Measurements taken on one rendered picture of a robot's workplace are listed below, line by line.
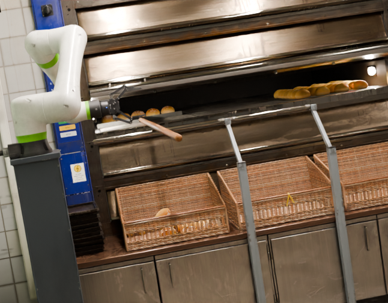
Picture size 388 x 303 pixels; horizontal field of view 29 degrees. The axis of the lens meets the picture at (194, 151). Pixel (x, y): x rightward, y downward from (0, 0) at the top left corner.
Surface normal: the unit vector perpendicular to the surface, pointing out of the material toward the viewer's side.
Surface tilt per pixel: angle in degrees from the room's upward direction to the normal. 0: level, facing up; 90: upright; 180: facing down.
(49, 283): 90
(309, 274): 90
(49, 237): 90
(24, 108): 89
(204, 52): 70
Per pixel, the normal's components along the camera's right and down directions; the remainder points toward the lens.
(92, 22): 0.08, -0.26
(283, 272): 0.16, 0.06
